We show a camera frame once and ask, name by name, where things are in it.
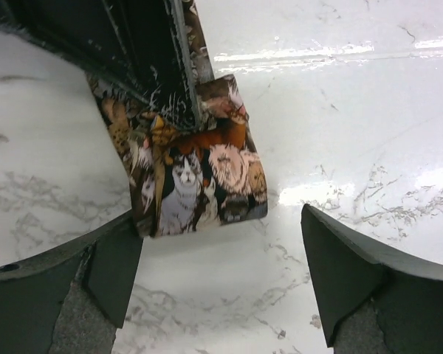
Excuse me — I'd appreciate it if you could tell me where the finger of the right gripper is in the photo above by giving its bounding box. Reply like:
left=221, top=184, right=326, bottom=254
left=0, top=0, right=201, bottom=131

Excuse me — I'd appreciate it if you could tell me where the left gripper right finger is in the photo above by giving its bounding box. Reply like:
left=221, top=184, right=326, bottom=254
left=301, top=204, right=443, bottom=353

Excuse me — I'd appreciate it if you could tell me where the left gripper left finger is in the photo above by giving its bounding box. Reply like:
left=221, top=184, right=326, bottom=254
left=0, top=212, right=142, bottom=353

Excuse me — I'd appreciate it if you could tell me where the brown cat pattern tie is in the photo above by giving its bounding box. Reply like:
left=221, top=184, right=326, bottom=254
left=87, top=1, right=268, bottom=237

